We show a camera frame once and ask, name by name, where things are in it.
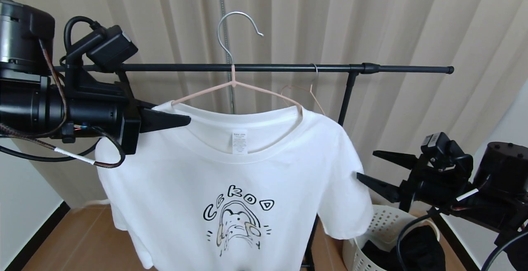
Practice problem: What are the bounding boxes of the beige curtain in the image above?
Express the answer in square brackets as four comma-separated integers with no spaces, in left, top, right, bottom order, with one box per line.
[0,0,528,210]

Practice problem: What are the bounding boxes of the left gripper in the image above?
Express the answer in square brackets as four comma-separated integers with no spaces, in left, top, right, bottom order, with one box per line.
[0,77,141,155]

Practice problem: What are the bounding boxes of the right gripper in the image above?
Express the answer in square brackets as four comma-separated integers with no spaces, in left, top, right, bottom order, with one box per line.
[357,151,524,232]

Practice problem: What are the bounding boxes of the black shorts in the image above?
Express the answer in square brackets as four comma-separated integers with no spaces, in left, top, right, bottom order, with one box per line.
[361,226,446,271]

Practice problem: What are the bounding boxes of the white laundry basket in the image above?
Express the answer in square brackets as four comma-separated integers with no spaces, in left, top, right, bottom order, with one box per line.
[342,205,441,271]

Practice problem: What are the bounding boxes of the white t-shirt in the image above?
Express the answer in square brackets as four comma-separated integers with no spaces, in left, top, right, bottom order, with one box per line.
[95,100,375,271]

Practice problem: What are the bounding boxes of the black clothes rack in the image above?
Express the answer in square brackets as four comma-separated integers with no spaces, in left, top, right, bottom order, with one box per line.
[54,62,454,271]

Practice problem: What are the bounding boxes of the pink clothes hanger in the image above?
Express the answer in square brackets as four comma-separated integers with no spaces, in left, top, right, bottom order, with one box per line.
[280,64,326,115]
[170,11,304,117]

